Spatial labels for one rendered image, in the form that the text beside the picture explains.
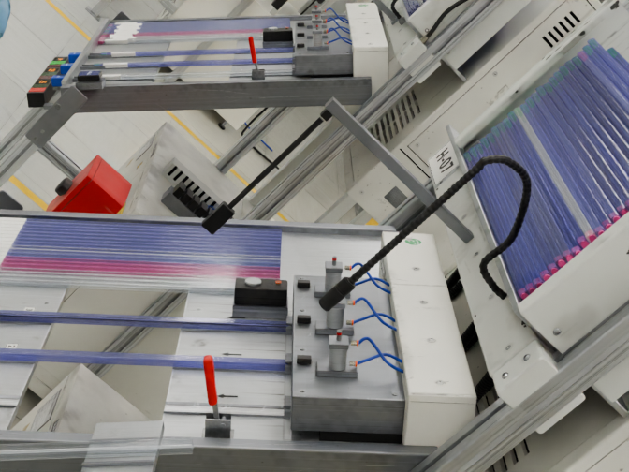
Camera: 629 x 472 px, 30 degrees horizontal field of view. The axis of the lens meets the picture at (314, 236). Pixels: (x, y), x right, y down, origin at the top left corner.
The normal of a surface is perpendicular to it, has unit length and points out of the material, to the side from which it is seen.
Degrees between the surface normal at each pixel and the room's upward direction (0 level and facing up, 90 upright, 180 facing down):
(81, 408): 0
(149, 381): 90
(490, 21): 90
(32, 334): 42
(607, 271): 90
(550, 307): 90
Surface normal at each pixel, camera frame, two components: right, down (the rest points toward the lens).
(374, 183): 0.01, 0.39
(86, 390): 0.71, -0.65
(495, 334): -0.70, -0.65
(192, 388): 0.05, -0.92
